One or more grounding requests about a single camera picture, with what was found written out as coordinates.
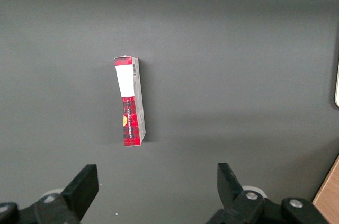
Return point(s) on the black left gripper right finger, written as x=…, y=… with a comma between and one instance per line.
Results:
x=238, y=208

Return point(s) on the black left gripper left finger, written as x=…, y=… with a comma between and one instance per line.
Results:
x=71, y=197

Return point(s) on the cream rectangular tray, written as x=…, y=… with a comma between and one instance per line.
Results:
x=337, y=86

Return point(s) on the oak wooden drawer cabinet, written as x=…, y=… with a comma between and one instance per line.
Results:
x=328, y=200

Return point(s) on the red and grey carton box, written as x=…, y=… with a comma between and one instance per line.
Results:
x=131, y=102

